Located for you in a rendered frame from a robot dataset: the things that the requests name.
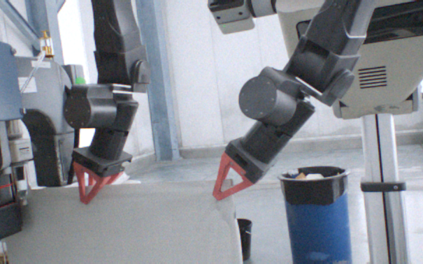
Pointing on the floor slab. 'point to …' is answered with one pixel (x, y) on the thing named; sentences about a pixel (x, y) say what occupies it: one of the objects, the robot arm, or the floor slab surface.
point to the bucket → (245, 226)
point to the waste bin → (317, 214)
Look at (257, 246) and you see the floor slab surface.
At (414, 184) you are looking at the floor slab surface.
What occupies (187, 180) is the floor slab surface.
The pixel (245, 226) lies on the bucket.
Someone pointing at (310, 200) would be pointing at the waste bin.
